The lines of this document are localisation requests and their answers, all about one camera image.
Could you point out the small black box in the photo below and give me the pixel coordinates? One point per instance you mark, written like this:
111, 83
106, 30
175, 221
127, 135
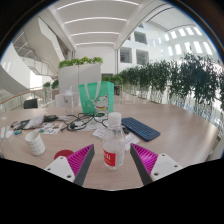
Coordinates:
50, 118

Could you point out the white gridded mug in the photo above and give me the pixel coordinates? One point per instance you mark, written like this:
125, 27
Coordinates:
35, 144

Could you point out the colourful sticker sheet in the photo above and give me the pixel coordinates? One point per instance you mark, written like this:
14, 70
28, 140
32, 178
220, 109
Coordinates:
50, 128

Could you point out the clear white-lidded shaker bottle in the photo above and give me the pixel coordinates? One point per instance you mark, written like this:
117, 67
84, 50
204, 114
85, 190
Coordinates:
68, 101

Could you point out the flat round red coaster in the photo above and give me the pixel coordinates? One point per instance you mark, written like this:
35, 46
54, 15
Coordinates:
62, 153

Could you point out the black chair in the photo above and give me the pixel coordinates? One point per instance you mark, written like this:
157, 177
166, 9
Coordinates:
30, 103

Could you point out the green hedge plant row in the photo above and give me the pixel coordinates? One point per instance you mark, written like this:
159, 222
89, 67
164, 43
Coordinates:
180, 80

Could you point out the dark blue keyboard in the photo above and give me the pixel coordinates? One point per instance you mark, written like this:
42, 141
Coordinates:
140, 128

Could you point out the white chair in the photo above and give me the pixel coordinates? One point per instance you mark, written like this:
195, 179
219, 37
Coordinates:
59, 100

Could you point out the potted green plants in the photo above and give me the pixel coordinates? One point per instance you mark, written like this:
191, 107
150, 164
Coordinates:
53, 84

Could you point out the green cat-print tote bag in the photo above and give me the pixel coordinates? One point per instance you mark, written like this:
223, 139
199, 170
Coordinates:
91, 96

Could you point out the white paper card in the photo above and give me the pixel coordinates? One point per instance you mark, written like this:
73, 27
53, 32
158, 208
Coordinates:
131, 138

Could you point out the blue-green glue stick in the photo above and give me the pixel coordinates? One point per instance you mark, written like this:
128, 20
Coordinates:
17, 132

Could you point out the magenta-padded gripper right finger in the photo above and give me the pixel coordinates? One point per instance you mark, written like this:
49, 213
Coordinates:
165, 165

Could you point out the clear red-labelled water bottle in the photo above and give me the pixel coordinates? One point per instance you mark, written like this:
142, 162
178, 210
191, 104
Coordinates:
114, 146

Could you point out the ceiling light strips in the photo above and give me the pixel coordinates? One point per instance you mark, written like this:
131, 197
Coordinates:
95, 19

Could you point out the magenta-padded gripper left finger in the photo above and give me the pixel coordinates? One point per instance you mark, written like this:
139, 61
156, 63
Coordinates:
60, 166

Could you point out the white cabinet with plants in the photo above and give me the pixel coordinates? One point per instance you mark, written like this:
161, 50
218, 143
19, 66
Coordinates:
78, 76

